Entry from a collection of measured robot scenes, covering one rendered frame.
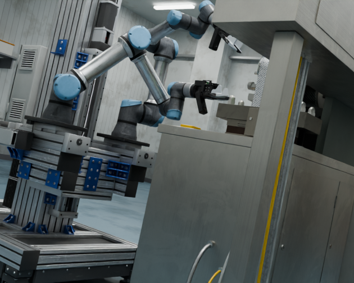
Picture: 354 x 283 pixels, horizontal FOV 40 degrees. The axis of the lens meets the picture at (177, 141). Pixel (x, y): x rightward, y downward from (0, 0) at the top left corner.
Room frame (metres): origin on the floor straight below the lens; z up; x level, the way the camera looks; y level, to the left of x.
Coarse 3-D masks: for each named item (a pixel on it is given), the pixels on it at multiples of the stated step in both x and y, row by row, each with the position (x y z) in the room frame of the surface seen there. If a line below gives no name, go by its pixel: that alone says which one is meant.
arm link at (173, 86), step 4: (172, 84) 2.42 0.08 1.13; (176, 84) 2.40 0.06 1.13; (180, 84) 2.39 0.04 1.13; (184, 84) 2.38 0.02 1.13; (168, 88) 2.43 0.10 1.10; (172, 88) 2.41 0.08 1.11; (176, 88) 2.39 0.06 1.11; (180, 88) 2.38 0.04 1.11; (168, 92) 2.44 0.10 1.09; (172, 92) 2.41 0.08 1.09; (176, 92) 2.39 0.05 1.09; (180, 92) 2.38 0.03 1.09; (172, 96) 2.41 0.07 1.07; (176, 96) 2.39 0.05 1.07; (180, 96) 2.40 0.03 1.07; (184, 96) 2.39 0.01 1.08
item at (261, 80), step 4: (260, 76) 2.15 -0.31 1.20; (264, 76) 2.13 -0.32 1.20; (260, 80) 2.14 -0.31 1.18; (264, 80) 2.13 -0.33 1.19; (256, 84) 2.15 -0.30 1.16; (260, 84) 2.14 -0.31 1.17; (256, 88) 2.15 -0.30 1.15; (260, 88) 2.14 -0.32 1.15; (256, 92) 2.15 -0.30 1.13; (260, 92) 2.14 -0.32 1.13; (304, 92) 2.01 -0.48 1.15; (256, 96) 2.15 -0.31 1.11; (260, 96) 2.13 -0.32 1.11; (256, 100) 2.14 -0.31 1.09; (260, 100) 2.13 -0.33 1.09; (252, 104) 2.15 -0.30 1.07; (256, 104) 2.14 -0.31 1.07
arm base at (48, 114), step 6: (48, 102) 2.36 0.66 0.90; (54, 102) 2.33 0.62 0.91; (60, 102) 2.33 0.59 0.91; (48, 108) 2.33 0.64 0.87; (54, 108) 2.32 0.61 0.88; (60, 108) 2.33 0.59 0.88; (66, 108) 2.35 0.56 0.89; (42, 114) 2.35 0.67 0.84; (48, 114) 2.32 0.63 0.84; (54, 114) 2.32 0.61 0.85; (60, 114) 2.32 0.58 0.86; (66, 114) 2.34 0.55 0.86; (60, 120) 2.32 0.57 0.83; (66, 120) 2.34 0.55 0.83
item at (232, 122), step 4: (228, 120) 2.00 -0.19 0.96; (232, 120) 1.99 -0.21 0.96; (236, 120) 1.98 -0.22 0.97; (240, 120) 1.96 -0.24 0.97; (228, 124) 2.00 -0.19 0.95; (232, 124) 1.99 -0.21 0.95; (236, 124) 1.97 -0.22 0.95; (240, 124) 1.98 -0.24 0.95; (244, 124) 1.96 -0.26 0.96; (228, 128) 2.00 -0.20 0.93; (232, 128) 1.99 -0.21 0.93; (236, 128) 1.97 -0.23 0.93; (240, 128) 1.96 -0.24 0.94; (244, 128) 1.95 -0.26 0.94; (228, 132) 1.99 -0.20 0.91; (232, 132) 1.98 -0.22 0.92; (236, 132) 1.97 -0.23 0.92; (240, 132) 1.96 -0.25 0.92; (296, 132) 1.87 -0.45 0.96; (248, 136) 1.93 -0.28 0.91; (252, 136) 1.92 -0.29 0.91; (296, 136) 1.88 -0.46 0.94; (296, 140) 1.89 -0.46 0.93; (296, 144) 1.90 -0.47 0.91
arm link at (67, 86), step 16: (128, 32) 2.29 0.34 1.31; (144, 32) 2.29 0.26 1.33; (112, 48) 2.28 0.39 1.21; (128, 48) 2.28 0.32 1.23; (144, 48) 2.30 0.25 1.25; (96, 64) 2.25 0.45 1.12; (112, 64) 2.28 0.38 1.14; (64, 80) 2.19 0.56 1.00; (80, 80) 2.22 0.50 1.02; (64, 96) 2.20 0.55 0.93
